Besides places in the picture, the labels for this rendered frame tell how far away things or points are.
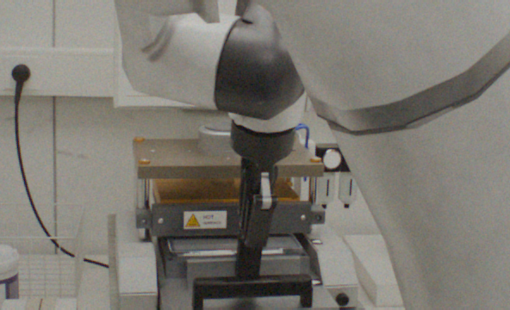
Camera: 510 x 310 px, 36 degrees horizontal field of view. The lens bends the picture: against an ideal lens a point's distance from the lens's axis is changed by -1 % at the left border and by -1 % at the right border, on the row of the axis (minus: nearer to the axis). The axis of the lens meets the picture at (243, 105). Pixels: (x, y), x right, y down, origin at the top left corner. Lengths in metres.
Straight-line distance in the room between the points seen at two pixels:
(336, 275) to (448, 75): 0.80
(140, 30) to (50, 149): 1.08
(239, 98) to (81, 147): 1.05
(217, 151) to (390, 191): 0.82
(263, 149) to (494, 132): 0.56
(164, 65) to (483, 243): 0.46
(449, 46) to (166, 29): 0.47
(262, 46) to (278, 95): 0.05
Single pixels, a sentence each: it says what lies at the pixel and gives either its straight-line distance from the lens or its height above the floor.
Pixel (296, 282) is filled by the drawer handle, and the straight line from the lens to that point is 1.01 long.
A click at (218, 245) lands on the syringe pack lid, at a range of 1.12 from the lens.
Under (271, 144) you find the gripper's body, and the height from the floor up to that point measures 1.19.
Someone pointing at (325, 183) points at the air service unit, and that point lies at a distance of 1.40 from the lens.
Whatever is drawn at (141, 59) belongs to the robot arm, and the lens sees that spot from 0.77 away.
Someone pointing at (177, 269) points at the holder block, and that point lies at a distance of 1.09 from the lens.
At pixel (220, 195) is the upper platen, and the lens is 1.16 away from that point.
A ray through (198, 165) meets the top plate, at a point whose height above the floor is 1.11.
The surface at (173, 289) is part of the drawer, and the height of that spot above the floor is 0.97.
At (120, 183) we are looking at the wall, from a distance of 1.79.
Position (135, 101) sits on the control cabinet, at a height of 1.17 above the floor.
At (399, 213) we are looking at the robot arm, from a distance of 0.38.
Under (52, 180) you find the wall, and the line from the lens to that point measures 1.80.
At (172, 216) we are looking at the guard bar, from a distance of 1.13.
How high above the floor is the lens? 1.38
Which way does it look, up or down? 10 degrees down
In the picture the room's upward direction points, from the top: 2 degrees clockwise
